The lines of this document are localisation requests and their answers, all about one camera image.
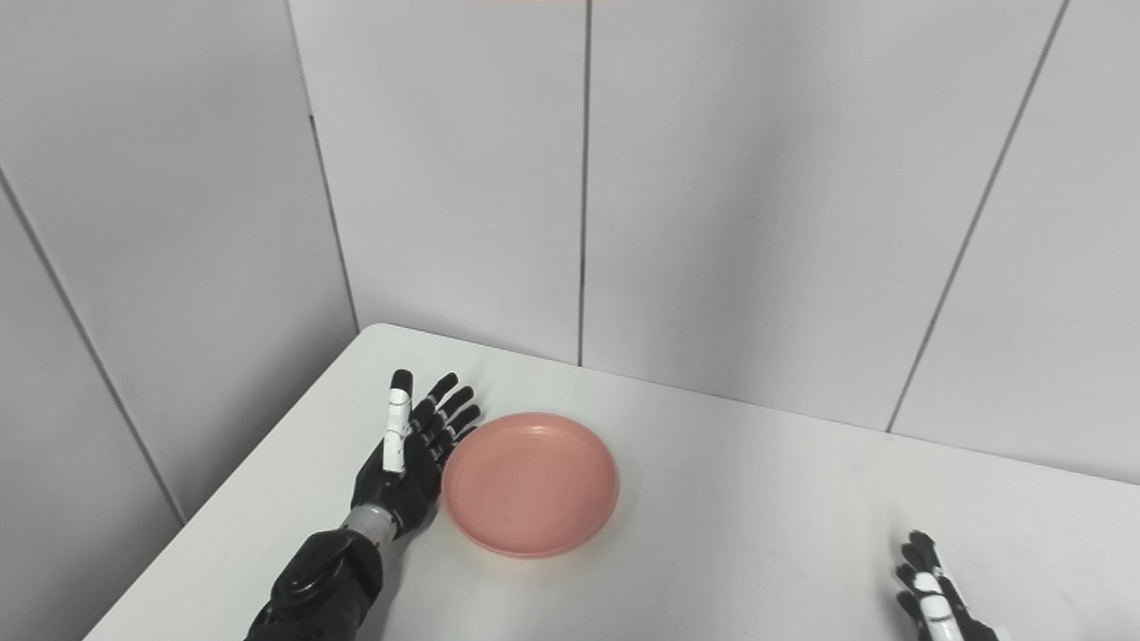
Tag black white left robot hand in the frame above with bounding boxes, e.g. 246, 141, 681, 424
350, 369, 483, 540

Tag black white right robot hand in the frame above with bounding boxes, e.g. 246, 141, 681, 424
895, 531, 1004, 641

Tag pink round plate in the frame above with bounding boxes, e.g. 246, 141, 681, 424
442, 411, 622, 559

